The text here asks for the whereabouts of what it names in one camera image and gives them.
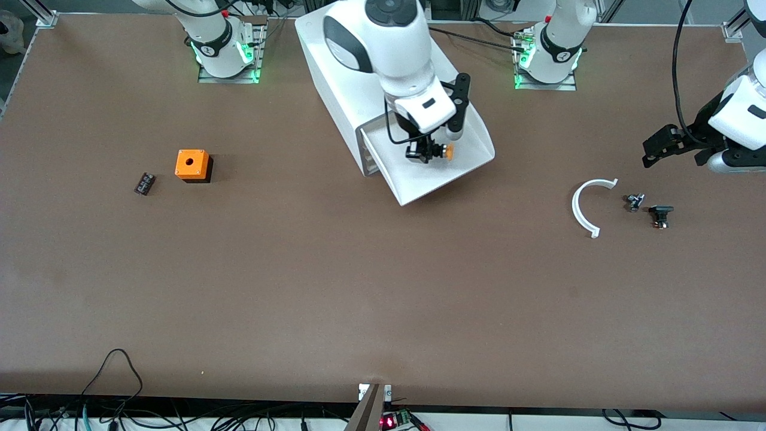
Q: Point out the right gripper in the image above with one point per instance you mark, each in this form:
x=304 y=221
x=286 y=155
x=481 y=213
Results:
x=413 y=136

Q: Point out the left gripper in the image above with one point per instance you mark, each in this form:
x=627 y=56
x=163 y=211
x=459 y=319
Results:
x=701 y=127

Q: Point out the orange push button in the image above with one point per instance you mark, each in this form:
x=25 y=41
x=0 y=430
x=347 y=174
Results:
x=447 y=152

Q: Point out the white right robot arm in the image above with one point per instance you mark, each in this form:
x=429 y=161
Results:
x=383 y=48

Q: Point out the small metal fitting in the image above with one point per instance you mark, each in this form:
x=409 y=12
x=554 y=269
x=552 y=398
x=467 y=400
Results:
x=633 y=202

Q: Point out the orange box with hole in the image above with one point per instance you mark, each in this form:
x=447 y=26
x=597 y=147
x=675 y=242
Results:
x=191 y=163

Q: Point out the circuit board with red light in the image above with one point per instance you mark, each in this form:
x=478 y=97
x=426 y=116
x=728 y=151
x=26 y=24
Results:
x=392 y=422

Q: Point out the black switch contact block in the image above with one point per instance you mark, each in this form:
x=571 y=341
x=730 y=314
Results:
x=660 y=209

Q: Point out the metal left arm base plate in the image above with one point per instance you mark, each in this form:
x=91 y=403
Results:
x=550 y=87

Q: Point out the aluminium frame post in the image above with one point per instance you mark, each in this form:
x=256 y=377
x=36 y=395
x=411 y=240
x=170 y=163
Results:
x=731 y=31
x=45 y=18

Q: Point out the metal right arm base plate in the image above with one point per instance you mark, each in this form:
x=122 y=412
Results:
x=230 y=79

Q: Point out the small metal bracket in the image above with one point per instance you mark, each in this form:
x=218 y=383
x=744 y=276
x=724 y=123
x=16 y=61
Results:
x=363 y=392

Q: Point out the grey camera stand bar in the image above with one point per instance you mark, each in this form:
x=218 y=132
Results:
x=368 y=416

